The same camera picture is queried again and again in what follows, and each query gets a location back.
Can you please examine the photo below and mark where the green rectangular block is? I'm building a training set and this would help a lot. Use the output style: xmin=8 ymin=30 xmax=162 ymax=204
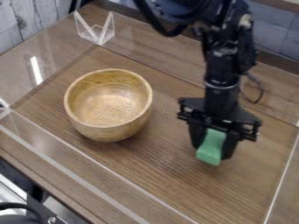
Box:
xmin=197 ymin=129 xmax=226 ymax=166

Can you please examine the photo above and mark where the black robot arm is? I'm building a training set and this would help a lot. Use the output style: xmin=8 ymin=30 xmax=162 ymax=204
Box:
xmin=134 ymin=0 xmax=262 ymax=165

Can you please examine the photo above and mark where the black cable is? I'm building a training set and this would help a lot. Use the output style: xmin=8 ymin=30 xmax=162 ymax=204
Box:
xmin=0 ymin=200 xmax=39 ymax=224

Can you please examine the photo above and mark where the black metal stand bracket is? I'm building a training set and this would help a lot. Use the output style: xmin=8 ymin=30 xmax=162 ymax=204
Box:
xmin=27 ymin=185 xmax=68 ymax=224

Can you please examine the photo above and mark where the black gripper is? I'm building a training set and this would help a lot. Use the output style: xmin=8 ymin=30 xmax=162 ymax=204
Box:
xmin=178 ymin=85 xmax=262 ymax=160

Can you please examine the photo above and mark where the clear acrylic tray wall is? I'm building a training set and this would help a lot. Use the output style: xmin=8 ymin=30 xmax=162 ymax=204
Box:
xmin=0 ymin=17 xmax=299 ymax=224

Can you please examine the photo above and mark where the wooden bowl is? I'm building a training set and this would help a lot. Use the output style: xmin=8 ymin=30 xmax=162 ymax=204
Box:
xmin=63 ymin=68 xmax=154 ymax=142

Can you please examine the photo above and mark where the clear acrylic corner bracket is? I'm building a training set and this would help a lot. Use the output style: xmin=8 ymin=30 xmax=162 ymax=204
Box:
xmin=74 ymin=11 xmax=115 ymax=46

